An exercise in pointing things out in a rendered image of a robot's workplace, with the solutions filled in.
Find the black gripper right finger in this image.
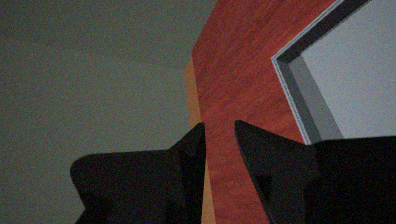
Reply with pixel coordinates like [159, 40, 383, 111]
[234, 120, 396, 224]

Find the grey square tray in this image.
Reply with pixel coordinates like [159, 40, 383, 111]
[271, 0, 396, 145]

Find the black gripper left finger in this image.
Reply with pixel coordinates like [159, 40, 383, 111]
[70, 122, 206, 224]

